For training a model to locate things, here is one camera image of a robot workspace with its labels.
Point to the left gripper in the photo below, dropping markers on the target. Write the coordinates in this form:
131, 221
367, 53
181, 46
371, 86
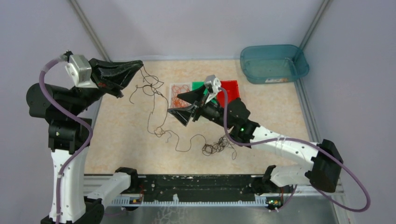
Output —
112, 76

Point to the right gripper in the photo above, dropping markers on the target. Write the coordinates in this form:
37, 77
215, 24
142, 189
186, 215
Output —
184, 114

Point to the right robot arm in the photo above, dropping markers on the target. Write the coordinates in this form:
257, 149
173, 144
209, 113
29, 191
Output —
317, 164

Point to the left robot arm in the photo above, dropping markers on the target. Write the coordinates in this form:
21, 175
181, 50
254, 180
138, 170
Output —
67, 86

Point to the white plastic bin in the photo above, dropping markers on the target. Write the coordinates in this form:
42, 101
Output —
174, 90

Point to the red plastic bin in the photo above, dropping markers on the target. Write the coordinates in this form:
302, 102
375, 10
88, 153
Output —
232, 88

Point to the teal translucent tub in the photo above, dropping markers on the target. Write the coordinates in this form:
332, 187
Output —
271, 64

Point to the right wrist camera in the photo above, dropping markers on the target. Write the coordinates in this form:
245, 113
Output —
212, 84

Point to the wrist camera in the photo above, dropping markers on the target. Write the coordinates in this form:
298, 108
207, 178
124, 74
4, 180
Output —
80, 71
212, 84

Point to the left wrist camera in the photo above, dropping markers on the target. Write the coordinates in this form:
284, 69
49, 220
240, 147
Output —
80, 71

